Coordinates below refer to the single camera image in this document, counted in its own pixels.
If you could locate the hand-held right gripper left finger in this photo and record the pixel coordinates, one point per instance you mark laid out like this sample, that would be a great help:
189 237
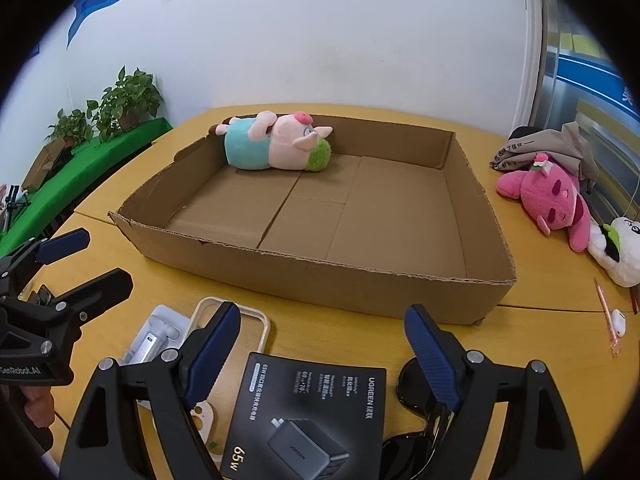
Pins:
215 350

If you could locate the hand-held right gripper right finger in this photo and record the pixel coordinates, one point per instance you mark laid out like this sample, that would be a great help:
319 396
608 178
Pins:
430 355

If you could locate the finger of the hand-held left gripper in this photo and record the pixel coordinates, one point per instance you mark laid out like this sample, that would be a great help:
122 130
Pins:
95 290
62 245

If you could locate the white folding phone stand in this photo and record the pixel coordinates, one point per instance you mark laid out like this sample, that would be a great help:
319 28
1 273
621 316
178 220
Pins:
160 325

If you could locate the black charger box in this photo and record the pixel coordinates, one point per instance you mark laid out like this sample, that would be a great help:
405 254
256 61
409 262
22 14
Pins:
300 410

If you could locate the shallow cardboard box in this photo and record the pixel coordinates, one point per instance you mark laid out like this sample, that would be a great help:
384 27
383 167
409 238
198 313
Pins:
390 220

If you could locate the person's left hand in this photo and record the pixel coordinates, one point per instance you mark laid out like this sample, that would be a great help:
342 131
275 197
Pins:
37 405

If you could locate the beige phone case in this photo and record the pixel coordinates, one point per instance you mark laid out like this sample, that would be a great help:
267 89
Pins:
264 332

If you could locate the black tripod stand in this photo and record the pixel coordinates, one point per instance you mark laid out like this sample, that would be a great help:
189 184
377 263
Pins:
12 205

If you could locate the green cloth bench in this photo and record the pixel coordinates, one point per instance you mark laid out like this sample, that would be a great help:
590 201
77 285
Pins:
75 175

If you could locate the small brown cardboard carton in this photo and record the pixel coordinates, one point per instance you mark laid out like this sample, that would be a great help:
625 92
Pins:
42 165

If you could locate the small potted green plant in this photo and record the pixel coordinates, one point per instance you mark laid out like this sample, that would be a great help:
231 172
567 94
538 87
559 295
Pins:
70 127

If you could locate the large potted green plant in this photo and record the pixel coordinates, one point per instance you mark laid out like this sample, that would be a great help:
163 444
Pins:
127 100

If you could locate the white earbud case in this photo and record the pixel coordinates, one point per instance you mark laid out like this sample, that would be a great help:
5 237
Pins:
618 322

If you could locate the pink plush toy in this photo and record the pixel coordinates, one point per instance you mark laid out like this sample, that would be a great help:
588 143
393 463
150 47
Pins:
545 195

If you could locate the red pen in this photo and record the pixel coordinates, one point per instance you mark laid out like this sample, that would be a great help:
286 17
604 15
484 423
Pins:
635 305

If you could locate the pig plush toy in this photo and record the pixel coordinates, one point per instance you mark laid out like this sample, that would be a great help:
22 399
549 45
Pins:
280 145

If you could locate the white panda plush toy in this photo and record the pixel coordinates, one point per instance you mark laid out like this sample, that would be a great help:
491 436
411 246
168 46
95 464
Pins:
625 260

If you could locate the beige printed cloth bag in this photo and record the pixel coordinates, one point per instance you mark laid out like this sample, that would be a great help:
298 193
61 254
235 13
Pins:
550 145

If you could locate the glass door with blue band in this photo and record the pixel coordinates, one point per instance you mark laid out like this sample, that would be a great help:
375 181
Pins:
580 75

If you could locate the yellow sticky note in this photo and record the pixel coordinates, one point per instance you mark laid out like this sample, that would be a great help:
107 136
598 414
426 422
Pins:
566 41
587 46

